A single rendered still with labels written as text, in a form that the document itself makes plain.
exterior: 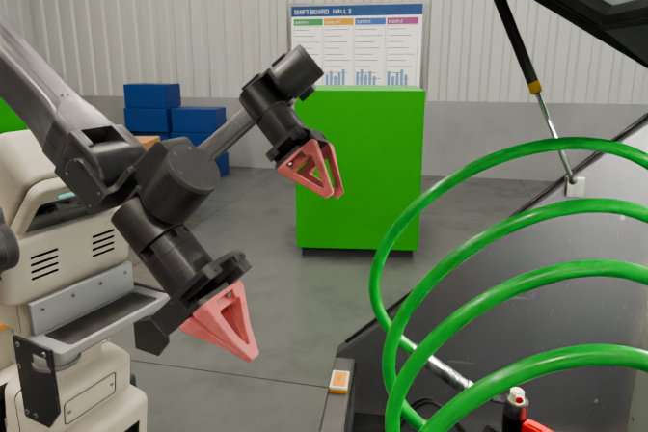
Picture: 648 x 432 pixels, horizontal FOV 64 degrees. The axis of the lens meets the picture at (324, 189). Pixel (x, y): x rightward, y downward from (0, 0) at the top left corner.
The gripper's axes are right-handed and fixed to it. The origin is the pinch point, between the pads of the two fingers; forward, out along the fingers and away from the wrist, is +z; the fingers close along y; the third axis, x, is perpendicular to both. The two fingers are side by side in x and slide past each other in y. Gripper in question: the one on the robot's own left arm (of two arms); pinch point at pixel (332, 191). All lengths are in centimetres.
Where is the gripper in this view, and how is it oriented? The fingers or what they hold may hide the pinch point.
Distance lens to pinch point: 73.8
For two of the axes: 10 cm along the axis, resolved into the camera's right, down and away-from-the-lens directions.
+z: 6.0, 7.7, -2.1
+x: -7.3, 6.3, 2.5
